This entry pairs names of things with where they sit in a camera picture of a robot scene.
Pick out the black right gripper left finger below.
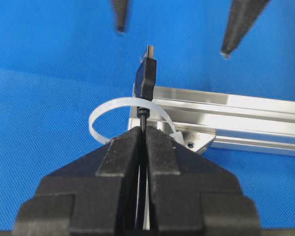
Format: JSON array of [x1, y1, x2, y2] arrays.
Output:
[[12, 127, 142, 236]]

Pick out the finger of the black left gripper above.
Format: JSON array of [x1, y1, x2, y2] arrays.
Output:
[[111, 0, 129, 33], [221, 0, 270, 58]]

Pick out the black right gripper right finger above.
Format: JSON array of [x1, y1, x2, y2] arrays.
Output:
[[146, 126, 261, 236]]

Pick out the black USB cable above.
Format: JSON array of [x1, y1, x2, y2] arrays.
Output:
[[132, 44, 159, 232]]

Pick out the white zip tie loop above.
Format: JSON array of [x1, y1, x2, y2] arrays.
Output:
[[88, 97, 185, 145]]

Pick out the blue table mat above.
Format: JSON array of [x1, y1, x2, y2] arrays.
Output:
[[0, 0, 295, 230]]

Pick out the aluminium extrusion frame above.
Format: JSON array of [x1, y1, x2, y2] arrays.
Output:
[[126, 86, 295, 158]]

